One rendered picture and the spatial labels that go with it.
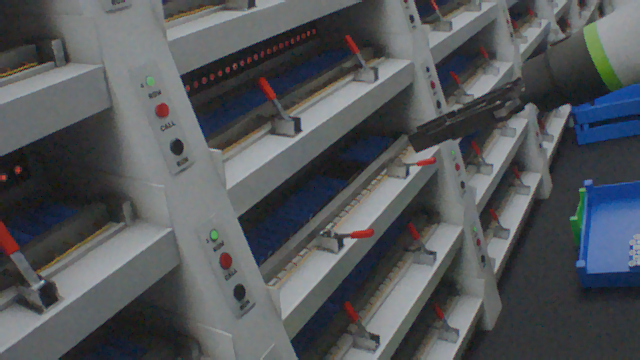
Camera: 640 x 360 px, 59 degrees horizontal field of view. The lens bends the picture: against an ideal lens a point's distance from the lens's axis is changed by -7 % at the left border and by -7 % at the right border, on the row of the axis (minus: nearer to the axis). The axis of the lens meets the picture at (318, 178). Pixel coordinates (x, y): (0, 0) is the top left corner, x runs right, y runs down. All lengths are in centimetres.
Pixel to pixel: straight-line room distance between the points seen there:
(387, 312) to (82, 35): 69
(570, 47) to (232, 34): 43
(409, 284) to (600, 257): 61
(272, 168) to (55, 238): 30
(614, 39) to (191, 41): 50
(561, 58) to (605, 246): 88
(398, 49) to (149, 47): 65
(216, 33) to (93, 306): 36
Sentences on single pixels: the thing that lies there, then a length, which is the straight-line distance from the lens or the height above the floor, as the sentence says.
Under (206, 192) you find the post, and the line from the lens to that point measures 69.
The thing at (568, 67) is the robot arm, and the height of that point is 65.
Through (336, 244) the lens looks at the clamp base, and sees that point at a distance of 89.
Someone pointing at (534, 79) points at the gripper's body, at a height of 64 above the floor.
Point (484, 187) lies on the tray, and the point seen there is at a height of 28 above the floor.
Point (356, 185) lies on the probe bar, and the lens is 104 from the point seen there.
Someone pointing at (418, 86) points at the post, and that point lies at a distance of 122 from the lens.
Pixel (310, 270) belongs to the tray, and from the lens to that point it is 87.
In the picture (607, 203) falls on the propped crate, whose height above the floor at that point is 9.
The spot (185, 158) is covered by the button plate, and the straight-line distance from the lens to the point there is 67.
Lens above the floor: 82
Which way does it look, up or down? 16 degrees down
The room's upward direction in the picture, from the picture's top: 20 degrees counter-clockwise
